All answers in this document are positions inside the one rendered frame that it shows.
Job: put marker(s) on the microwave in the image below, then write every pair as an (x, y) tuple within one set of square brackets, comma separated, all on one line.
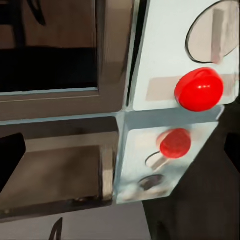
[(81, 57)]

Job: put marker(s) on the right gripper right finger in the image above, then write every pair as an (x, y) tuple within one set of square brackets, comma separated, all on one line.
[(232, 148)]

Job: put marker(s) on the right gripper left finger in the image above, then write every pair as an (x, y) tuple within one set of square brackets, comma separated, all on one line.
[(12, 149)]

